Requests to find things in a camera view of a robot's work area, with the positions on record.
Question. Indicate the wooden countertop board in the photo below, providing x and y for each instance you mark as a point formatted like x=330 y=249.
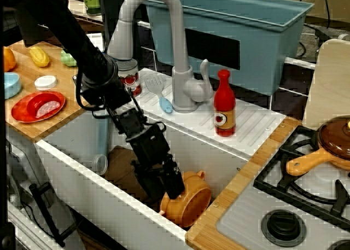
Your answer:
x=27 y=129

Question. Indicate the blue-gray plastic bin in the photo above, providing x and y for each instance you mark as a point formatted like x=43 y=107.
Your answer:
x=262 y=50

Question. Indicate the brown glass pot lid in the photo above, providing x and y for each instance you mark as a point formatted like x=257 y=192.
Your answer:
x=333 y=138

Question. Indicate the silver metal clamp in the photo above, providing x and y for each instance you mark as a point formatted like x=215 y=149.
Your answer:
x=13 y=179

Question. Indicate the brown cloth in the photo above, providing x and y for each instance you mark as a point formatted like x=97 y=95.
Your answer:
x=120 y=168

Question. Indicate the orange toy pot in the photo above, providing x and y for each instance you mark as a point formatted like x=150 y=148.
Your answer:
x=191 y=206

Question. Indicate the red ketchup bottle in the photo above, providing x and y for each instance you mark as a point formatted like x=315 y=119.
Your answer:
x=224 y=102

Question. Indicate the gray toy faucet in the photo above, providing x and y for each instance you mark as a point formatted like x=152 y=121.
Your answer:
x=179 y=42

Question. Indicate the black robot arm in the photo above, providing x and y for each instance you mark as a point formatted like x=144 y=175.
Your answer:
x=82 y=55

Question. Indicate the green bottle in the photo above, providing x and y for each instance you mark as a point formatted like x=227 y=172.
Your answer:
x=93 y=1

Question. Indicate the light blue bowl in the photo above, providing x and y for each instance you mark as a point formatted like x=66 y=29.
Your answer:
x=11 y=86

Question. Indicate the black stove grate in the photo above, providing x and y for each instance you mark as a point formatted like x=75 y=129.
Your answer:
x=276 y=176

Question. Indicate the white round lid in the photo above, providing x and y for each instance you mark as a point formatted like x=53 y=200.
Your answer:
x=46 y=82

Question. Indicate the light plywood panel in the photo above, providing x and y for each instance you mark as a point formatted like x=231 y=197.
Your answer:
x=328 y=91

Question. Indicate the white toy kitchen sink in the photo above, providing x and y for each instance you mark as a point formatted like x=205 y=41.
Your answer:
x=207 y=151

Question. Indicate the red bowl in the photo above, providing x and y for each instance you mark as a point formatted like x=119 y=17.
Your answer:
x=41 y=99

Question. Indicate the black stove knob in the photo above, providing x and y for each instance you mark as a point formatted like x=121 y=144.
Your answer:
x=283 y=228
x=341 y=246

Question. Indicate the yellow toy corn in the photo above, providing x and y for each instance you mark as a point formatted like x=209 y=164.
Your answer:
x=39 y=57

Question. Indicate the tomato tin can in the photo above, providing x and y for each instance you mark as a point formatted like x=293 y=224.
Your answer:
x=131 y=77

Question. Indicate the pink ham slice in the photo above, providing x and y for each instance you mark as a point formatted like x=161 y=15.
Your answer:
x=49 y=107

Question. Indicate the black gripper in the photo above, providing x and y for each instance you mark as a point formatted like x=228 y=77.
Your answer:
x=149 y=143

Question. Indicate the white and clear plastic tube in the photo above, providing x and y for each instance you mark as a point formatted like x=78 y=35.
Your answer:
x=101 y=140

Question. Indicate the wood-edged toy stove top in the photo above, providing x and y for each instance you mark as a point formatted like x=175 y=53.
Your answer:
x=240 y=184

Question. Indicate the green toy pepper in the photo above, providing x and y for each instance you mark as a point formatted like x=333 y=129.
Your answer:
x=68 y=60

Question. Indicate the orange toy bell pepper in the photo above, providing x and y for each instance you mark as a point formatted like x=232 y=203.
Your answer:
x=9 y=60

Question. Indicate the red plate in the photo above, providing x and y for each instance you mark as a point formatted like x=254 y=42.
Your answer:
x=20 y=113

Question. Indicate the white pipe end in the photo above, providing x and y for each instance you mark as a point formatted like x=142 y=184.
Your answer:
x=344 y=37

